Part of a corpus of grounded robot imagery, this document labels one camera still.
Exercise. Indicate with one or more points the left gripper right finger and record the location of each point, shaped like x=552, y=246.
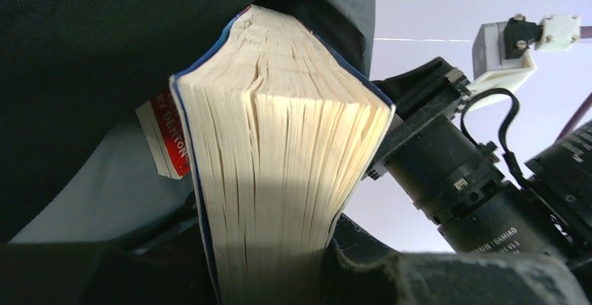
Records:
x=359, y=269

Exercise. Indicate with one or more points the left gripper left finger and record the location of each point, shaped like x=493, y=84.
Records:
x=172, y=272

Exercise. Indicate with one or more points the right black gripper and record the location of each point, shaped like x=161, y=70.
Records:
x=432, y=160

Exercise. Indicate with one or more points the black student backpack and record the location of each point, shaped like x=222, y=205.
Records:
x=71, y=69

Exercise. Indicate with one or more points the red colourful booklet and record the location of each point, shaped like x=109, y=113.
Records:
x=162, y=127

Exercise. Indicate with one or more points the blue orange book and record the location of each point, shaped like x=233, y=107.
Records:
x=279, y=130

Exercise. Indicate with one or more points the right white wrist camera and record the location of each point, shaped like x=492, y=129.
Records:
x=501, y=51

